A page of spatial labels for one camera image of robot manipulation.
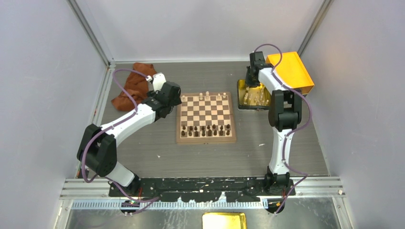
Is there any brown cloth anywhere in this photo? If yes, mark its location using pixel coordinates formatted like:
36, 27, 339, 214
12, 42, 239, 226
111, 62, 157, 112

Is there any wooden chessboard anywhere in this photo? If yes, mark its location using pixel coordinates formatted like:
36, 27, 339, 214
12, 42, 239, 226
176, 92, 236, 144

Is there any aluminium front rail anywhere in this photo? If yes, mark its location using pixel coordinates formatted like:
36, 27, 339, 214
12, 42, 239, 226
60, 177, 346, 211

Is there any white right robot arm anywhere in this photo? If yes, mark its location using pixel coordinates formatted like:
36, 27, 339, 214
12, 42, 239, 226
245, 51, 302, 196

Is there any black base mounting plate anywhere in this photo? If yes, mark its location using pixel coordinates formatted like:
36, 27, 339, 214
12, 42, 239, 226
123, 177, 293, 203

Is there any gold tin lid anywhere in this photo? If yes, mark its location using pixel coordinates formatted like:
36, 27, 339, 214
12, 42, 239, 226
202, 212, 247, 229

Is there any gold metal tin tray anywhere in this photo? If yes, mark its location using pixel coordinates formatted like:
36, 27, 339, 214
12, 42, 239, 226
237, 79, 271, 110

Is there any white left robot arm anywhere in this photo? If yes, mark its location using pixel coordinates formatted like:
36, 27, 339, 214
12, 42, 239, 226
77, 82, 181, 197

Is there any yellow drawer box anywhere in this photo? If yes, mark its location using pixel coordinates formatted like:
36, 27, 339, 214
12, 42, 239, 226
276, 52, 314, 95

